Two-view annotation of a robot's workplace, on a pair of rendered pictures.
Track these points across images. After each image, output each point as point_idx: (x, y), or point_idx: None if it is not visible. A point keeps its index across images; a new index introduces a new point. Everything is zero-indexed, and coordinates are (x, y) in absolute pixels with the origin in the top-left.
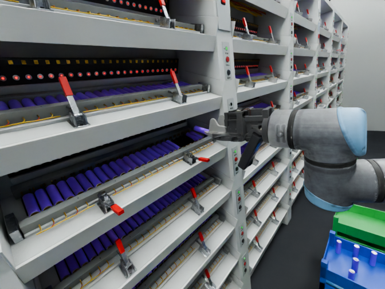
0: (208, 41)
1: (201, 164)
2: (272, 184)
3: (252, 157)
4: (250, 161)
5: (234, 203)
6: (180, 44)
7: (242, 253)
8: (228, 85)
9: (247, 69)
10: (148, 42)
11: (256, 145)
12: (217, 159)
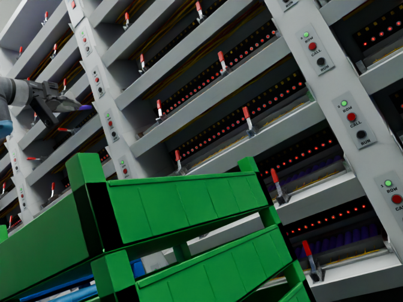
0: (72, 42)
1: (78, 135)
2: (237, 157)
3: (45, 118)
4: (44, 121)
5: (120, 176)
6: (59, 63)
7: (151, 259)
8: (90, 58)
9: (125, 15)
10: (47, 76)
11: (32, 108)
12: (95, 127)
